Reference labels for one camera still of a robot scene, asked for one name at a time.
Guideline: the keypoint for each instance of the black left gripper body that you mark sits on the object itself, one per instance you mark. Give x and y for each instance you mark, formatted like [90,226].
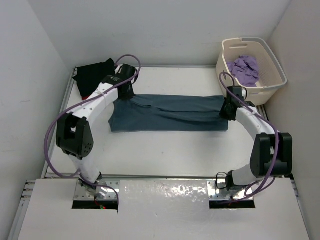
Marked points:
[125,92]

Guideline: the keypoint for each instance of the teal t shirt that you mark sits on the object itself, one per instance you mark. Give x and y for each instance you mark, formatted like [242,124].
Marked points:
[168,113]

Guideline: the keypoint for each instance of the black t shirt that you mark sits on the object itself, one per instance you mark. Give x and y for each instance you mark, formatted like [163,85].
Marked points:
[89,77]

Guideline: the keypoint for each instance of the red t shirt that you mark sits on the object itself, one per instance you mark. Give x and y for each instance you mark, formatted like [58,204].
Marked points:
[84,98]

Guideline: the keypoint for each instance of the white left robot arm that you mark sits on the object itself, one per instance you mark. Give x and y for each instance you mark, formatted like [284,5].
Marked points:
[74,129]

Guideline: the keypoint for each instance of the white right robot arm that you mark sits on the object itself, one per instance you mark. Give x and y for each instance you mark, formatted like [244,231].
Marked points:
[272,153]

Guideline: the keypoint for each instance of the lavender t shirt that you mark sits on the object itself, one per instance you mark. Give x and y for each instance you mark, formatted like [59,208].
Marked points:
[246,69]

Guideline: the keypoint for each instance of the cream plastic laundry basket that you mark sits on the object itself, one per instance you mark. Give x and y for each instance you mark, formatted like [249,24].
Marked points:
[270,72]

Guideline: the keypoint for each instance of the white front cover panel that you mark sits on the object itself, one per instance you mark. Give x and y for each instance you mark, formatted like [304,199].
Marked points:
[161,210]

